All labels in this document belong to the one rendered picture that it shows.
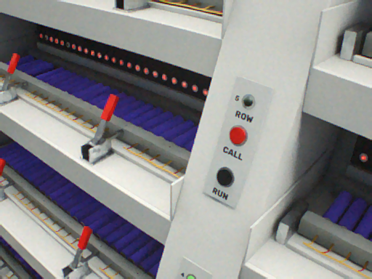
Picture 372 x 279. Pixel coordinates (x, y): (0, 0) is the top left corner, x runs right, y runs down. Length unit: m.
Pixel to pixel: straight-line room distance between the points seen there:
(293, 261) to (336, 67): 0.20
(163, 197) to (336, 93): 0.24
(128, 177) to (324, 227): 0.25
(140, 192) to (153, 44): 0.17
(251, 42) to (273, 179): 0.13
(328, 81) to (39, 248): 0.53
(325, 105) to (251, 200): 0.11
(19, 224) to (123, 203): 0.31
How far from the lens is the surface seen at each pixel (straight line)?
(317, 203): 0.51
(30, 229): 0.75
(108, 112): 0.54
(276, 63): 0.38
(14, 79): 0.82
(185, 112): 0.61
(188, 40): 0.43
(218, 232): 0.42
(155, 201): 0.48
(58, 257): 0.69
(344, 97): 0.36
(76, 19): 0.58
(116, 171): 0.53
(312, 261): 0.44
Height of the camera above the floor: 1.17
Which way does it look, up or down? 19 degrees down
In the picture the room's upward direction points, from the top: 16 degrees clockwise
